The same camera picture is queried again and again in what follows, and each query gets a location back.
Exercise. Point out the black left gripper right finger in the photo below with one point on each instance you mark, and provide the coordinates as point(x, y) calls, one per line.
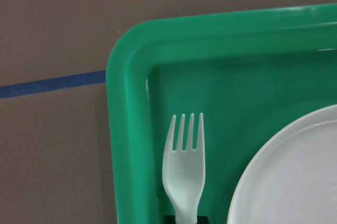
point(203, 220)

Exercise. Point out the pale translucent plastic fork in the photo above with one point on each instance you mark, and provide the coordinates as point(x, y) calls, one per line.
point(184, 170)

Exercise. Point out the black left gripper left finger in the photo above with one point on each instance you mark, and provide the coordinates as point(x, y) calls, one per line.
point(169, 219)

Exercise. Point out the green plastic tray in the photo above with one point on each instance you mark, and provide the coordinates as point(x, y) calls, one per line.
point(250, 74)

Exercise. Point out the white round plate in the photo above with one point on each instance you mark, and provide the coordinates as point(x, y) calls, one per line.
point(292, 178)

